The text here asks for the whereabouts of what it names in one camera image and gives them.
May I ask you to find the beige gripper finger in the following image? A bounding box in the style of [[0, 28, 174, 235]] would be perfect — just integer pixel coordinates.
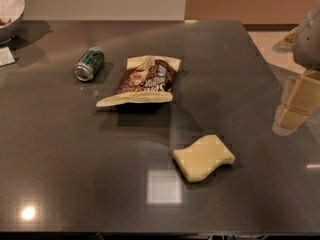
[[275, 105, 307, 130]]

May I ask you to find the brown chip bag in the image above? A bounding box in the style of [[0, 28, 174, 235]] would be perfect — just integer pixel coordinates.
[[96, 55, 181, 108]]

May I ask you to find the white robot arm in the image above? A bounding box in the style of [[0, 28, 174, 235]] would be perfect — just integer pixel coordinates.
[[273, 2, 320, 136]]

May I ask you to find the yellow sponge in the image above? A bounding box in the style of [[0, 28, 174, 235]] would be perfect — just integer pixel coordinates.
[[173, 135, 235, 183]]

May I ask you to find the green soda can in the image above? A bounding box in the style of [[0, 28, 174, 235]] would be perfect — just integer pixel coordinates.
[[74, 47, 105, 82]]

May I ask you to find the white paper card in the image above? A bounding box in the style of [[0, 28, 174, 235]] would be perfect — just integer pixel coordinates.
[[0, 47, 15, 67]]

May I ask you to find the white bowl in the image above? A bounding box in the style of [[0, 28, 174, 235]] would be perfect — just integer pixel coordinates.
[[0, 0, 25, 44]]

